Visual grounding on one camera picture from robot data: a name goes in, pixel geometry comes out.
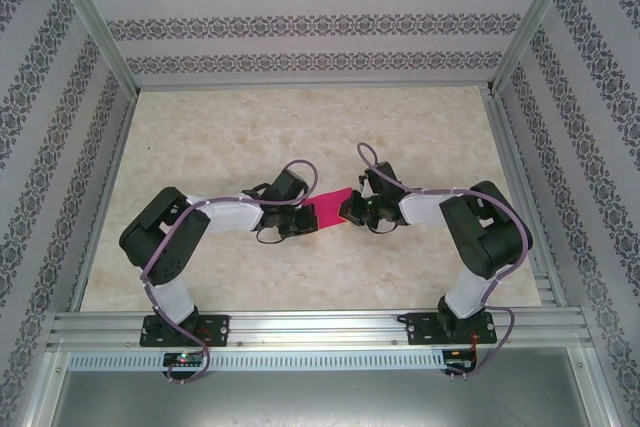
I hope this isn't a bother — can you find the magenta cloth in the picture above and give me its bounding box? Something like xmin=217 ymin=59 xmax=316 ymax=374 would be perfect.
xmin=305 ymin=185 xmax=354 ymax=229

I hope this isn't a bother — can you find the grey sheet metal panel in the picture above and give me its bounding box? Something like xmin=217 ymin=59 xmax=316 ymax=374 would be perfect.
xmin=42 ymin=369 xmax=601 ymax=427

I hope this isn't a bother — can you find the right gripper black cable loop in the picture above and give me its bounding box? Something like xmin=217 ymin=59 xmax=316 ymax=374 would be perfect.
xmin=367 ymin=216 xmax=401 ymax=235

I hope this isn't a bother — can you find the gripper black cable loop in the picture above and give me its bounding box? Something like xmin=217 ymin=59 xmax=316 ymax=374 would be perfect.
xmin=367 ymin=216 xmax=401 ymax=235
xmin=254 ymin=226 xmax=291 ymax=247

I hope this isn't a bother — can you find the left gripper black cable loop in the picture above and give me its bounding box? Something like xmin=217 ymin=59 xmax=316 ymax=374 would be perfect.
xmin=254 ymin=226 xmax=291 ymax=247

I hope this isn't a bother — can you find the aluminium mounting rail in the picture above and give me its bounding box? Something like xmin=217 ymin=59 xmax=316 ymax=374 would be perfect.
xmin=47 ymin=310 xmax=591 ymax=349

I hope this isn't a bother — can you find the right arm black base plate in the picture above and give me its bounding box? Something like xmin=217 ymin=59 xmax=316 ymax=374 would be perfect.
xmin=405 ymin=311 xmax=496 ymax=347

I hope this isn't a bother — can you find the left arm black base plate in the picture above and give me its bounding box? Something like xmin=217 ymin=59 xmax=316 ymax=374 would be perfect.
xmin=141 ymin=314 xmax=231 ymax=348

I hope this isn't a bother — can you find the aluminium rear frame beam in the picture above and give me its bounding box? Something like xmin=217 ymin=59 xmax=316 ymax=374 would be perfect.
xmin=134 ymin=79 xmax=496 ymax=93

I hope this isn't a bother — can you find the slotted grey cable duct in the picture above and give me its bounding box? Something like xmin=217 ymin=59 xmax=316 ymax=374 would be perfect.
xmin=67 ymin=350 xmax=446 ymax=371

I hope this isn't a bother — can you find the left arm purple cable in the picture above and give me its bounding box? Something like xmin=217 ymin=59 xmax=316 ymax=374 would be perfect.
xmin=138 ymin=159 xmax=321 ymax=386

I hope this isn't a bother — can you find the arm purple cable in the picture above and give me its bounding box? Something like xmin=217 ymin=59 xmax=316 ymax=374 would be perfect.
xmin=138 ymin=159 xmax=321 ymax=386
xmin=355 ymin=142 xmax=534 ymax=382

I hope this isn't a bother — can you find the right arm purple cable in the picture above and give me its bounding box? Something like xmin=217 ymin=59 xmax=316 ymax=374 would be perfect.
xmin=355 ymin=142 xmax=534 ymax=382

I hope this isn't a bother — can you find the aluminium frame post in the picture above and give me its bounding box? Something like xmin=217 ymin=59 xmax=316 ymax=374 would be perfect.
xmin=43 ymin=0 xmax=141 ymax=98
xmin=487 ymin=0 xmax=586 ymax=98

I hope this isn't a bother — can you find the aluminium frame bar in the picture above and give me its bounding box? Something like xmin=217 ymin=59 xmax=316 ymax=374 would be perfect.
xmin=574 ymin=346 xmax=626 ymax=427
xmin=14 ymin=349 xmax=69 ymax=427

